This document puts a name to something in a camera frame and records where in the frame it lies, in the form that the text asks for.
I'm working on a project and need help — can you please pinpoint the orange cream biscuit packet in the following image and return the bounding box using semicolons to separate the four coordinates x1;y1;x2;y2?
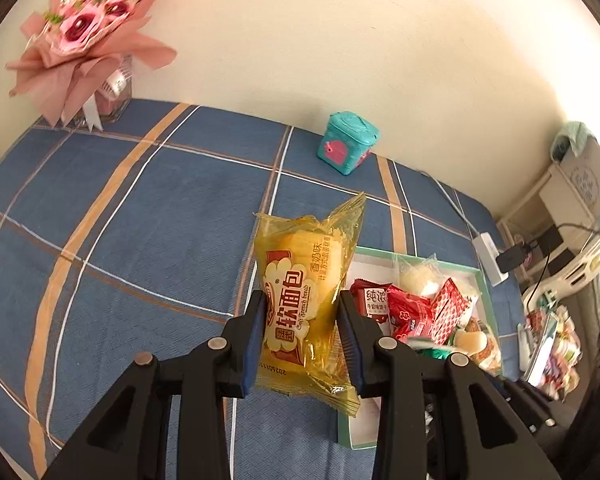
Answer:
465;316;502;375

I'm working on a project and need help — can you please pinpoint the red flower snack packet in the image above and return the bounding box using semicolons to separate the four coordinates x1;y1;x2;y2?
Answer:
387;285;434;342

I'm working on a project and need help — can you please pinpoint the red patterned wafer packet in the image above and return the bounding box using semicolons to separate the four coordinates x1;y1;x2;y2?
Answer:
430;278;480;344

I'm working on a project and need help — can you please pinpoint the red milk snack packet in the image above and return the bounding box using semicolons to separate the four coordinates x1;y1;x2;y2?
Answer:
350;278;392;336

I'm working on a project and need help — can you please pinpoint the steamed bun packet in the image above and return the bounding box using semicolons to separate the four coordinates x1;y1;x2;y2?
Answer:
398;255;449;299

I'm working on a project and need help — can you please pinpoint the yellow soft bread packet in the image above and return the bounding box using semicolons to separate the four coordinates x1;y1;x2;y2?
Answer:
254;193;366;416

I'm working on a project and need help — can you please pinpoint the dark green snack packet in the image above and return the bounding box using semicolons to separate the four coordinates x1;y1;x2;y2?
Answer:
416;344;455;360

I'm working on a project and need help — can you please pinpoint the green white snack packet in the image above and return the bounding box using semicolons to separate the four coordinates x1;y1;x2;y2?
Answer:
405;337;436;351

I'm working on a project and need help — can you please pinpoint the pudding jelly cup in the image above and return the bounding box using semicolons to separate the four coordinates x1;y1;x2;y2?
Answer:
453;330;488;356

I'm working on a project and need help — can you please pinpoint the colourful clutter pile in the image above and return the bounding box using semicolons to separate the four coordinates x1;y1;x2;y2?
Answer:
518;292;582;402

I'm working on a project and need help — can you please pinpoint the teal rimmed white tray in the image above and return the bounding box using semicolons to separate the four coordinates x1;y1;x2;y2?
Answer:
334;245;506;451

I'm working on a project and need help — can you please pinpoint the black power adapter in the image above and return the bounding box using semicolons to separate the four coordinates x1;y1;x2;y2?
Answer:
495;244;529;274

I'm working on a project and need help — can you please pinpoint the white power strip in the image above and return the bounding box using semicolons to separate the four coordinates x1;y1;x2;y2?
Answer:
471;233;508;286

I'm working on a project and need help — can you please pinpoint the white chair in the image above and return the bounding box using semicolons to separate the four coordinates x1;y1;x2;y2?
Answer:
494;134;600;306

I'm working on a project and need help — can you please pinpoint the blue plaid tablecloth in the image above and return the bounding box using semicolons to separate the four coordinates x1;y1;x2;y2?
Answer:
0;100;496;477

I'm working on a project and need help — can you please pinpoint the teal toy box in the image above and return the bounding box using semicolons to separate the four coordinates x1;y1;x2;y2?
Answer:
317;112;380;176

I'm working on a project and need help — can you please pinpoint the glass vase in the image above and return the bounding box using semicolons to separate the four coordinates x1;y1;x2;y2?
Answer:
60;54;132;131

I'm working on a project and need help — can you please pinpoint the pink rose bouquet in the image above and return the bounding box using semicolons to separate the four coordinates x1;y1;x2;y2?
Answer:
6;0;176;126

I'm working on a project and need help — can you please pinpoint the black adapter cable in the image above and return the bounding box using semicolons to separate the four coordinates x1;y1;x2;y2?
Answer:
524;221;600;311

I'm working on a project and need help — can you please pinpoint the grey power strip cord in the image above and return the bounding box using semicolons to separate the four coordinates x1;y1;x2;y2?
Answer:
419;170;481;239

